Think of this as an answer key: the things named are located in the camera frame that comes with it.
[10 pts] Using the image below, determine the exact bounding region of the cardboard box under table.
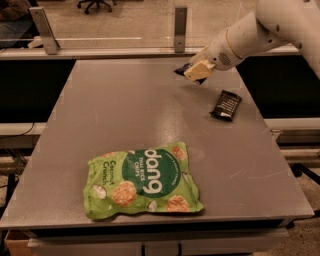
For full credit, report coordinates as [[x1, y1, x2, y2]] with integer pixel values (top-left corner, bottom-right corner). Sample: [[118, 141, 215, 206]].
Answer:
[[5, 230, 33, 256]]

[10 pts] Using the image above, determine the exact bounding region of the metal bracket post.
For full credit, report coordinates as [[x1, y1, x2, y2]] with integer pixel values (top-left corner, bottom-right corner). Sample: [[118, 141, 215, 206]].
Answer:
[[174, 6, 188, 53], [30, 7, 60, 55]]

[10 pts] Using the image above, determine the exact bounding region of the green dang rice chips bag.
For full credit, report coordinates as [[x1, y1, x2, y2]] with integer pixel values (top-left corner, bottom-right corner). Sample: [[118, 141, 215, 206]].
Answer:
[[84, 142, 203, 220]]

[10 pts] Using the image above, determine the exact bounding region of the middle metal bracket post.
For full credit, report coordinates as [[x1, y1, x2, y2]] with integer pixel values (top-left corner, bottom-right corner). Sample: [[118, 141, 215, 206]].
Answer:
[[174, 6, 188, 53]]

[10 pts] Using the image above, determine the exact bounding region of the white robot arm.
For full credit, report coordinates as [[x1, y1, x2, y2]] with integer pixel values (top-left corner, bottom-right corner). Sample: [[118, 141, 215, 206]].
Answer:
[[182, 0, 320, 82]]

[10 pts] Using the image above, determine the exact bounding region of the black rxbar chocolate bar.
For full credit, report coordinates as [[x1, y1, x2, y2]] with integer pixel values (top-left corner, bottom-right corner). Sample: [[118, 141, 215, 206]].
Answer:
[[210, 90, 242, 122]]

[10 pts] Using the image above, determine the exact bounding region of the left metal bracket post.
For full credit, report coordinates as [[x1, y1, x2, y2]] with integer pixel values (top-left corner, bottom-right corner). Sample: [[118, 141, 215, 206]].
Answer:
[[30, 7, 60, 55]]

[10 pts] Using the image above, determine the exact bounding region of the black office chair base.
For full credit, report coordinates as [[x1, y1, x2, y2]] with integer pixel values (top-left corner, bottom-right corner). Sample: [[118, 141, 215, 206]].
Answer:
[[76, 0, 113, 15]]

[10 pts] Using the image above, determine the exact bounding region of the metal rail behind table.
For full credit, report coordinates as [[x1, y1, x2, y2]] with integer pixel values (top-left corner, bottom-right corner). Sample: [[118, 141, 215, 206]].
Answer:
[[0, 47, 201, 61]]

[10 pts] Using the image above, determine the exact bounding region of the seated person in background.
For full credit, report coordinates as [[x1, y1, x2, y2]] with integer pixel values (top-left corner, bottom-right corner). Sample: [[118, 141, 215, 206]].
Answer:
[[0, 0, 38, 48]]

